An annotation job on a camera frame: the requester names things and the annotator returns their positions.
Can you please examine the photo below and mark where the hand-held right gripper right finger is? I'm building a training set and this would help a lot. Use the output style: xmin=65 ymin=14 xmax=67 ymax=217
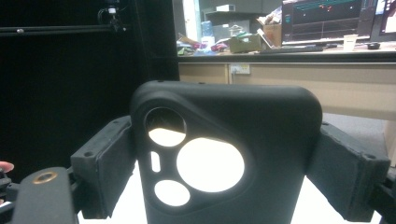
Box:
xmin=306 ymin=121 xmax=391 ymax=222

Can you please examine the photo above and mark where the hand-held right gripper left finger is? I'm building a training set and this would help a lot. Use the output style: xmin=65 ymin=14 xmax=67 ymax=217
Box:
xmin=70 ymin=115 xmax=138 ymax=219

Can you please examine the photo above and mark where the black phone case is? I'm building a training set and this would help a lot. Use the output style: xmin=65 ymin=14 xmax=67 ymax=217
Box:
xmin=129 ymin=79 xmax=323 ymax=224

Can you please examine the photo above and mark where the white board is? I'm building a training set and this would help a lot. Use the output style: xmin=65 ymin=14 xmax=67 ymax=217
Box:
xmin=78 ymin=106 xmax=383 ymax=224

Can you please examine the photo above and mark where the beige wooden desk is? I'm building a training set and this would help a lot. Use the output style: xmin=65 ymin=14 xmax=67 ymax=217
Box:
xmin=177 ymin=41 xmax=396 ymax=169

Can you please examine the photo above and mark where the black curtain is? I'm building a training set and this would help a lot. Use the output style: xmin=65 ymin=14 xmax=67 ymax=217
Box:
xmin=0 ymin=0 xmax=180 ymax=185

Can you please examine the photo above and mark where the white paper cup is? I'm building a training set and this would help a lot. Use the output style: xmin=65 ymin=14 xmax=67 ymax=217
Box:
xmin=343 ymin=34 xmax=360 ymax=52

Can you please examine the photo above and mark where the black keyboard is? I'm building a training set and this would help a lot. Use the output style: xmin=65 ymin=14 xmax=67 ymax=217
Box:
xmin=260 ymin=45 xmax=325 ymax=55

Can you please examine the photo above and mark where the black metal crossbar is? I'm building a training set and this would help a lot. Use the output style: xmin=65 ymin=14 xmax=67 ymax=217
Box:
xmin=0 ymin=24 xmax=125 ymax=37

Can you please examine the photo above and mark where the pile of colourful clutter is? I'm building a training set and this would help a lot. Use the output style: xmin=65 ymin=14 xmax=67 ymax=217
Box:
xmin=177 ymin=35 xmax=230 ymax=57

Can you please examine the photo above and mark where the large computer monitor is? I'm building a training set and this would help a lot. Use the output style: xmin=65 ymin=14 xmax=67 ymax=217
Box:
xmin=281 ymin=0 xmax=378 ymax=47

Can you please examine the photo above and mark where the brown cardboard box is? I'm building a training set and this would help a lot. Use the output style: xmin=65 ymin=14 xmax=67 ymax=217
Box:
xmin=256 ymin=21 xmax=283 ymax=49

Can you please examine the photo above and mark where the olive cardboard box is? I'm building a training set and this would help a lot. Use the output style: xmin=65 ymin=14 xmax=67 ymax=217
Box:
xmin=228 ymin=33 xmax=263 ymax=54

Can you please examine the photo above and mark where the grey cabinet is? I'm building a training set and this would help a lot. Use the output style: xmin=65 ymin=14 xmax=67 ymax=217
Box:
xmin=205 ymin=10 xmax=264 ymax=43

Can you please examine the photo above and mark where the small white box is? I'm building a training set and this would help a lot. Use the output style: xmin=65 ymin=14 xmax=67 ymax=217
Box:
xmin=215 ymin=4 xmax=236 ymax=13

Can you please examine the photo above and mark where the black mounted camera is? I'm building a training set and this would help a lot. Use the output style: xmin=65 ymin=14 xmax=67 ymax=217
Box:
xmin=97 ymin=0 xmax=127 ymax=33

